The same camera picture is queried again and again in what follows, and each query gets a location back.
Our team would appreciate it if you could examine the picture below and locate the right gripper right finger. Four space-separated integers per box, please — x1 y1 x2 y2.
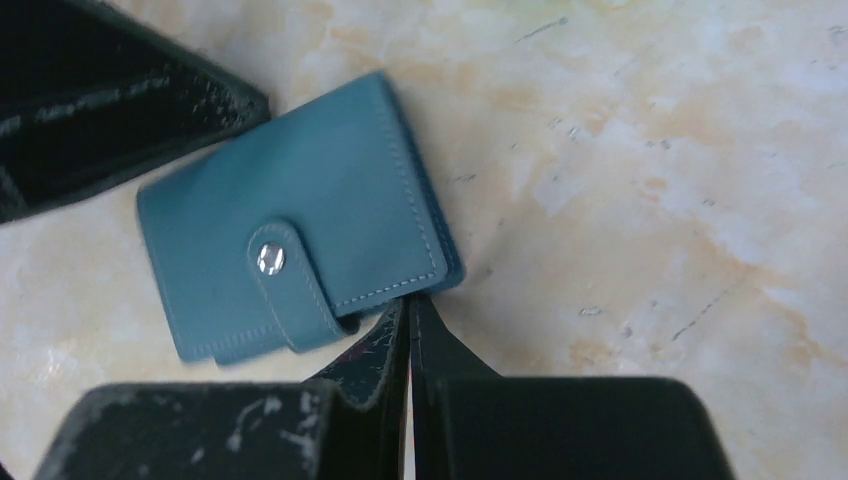
409 295 733 479

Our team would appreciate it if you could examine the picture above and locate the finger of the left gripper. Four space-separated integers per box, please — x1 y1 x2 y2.
1 1 271 223

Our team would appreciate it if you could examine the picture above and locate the blue leather card holder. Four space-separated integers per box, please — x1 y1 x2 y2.
136 71 464 364

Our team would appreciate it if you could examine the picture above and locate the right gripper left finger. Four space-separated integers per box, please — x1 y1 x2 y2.
36 300 406 479

